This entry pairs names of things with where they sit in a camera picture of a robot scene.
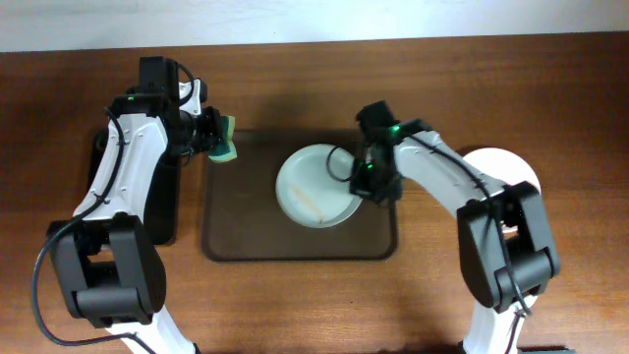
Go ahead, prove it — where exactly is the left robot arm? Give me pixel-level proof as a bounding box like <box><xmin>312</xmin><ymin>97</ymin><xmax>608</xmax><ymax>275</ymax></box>
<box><xmin>33</xmin><ymin>56</ymin><xmax>237</xmax><ymax>353</ymax></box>

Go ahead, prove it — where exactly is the white plate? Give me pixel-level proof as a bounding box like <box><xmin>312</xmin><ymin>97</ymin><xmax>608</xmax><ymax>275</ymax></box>
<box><xmin>463</xmin><ymin>147</ymin><xmax>542</xmax><ymax>194</ymax></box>

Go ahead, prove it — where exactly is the green and yellow sponge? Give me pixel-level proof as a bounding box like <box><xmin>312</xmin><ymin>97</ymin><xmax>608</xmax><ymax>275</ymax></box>
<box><xmin>208</xmin><ymin>115</ymin><xmax>237</xmax><ymax>163</ymax></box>

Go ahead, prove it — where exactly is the black rectangular sponge tray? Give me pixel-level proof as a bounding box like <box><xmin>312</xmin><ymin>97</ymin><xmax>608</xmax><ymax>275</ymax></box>
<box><xmin>75</xmin><ymin>125</ymin><xmax>179</xmax><ymax>245</ymax></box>

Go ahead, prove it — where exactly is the dark brown serving tray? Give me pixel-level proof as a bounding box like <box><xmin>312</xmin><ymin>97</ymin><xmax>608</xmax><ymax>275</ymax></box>
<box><xmin>200</xmin><ymin>130</ymin><xmax>398</xmax><ymax>262</ymax></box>

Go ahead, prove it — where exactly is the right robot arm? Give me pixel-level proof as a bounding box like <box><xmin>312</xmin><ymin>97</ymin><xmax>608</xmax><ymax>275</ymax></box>
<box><xmin>349</xmin><ymin>101</ymin><xmax>561</xmax><ymax>353</ymax></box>

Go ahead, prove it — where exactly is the pale blue plate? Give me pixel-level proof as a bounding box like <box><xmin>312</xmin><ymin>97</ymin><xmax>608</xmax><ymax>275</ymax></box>
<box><xmin>275</xmin><ymin>144</ymin><xmax>362</xmax><ymax>228</ymax></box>

